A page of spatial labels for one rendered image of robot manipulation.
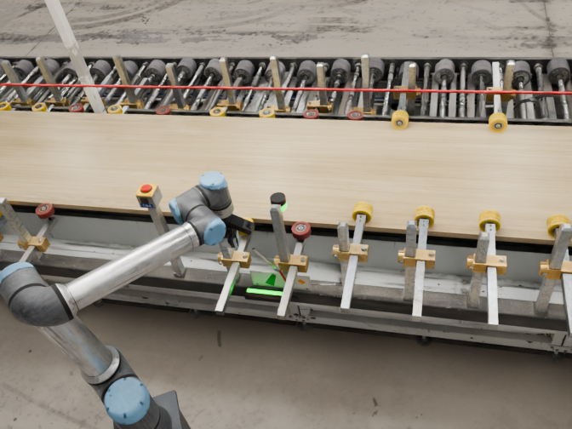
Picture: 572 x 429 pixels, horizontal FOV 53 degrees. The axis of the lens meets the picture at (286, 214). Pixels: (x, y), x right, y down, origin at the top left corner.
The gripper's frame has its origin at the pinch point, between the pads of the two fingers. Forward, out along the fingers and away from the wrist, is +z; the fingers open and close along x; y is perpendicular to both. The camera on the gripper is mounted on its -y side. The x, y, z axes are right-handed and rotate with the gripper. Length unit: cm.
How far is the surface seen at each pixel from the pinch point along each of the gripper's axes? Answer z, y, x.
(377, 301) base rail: 32, -53, -4
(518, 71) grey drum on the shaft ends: 16, -113, -153
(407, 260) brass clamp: 6, -64, -5
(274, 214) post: -14.2, -15.5, -6.1
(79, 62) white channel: -19, 115, -103
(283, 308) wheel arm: 14.9, -19.7, 15.6
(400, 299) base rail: 31, -62, -6
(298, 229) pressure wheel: 10.5, -18.5, -21.6
